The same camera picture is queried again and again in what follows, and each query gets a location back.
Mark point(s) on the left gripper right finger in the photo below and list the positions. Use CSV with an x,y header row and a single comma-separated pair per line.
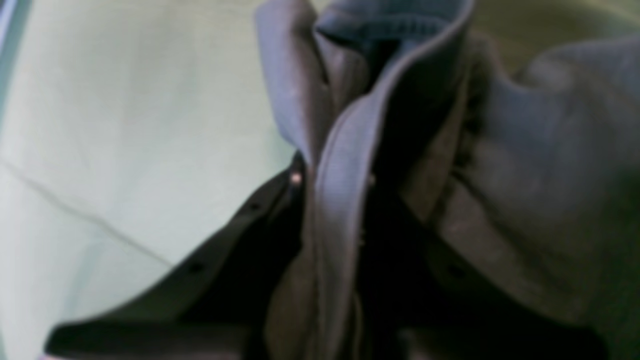
x,y
477,279

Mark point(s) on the grey t-shirt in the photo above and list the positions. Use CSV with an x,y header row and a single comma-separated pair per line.
x,y
404,91

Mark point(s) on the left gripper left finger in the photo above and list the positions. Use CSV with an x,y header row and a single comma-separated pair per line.
x,y
213,305

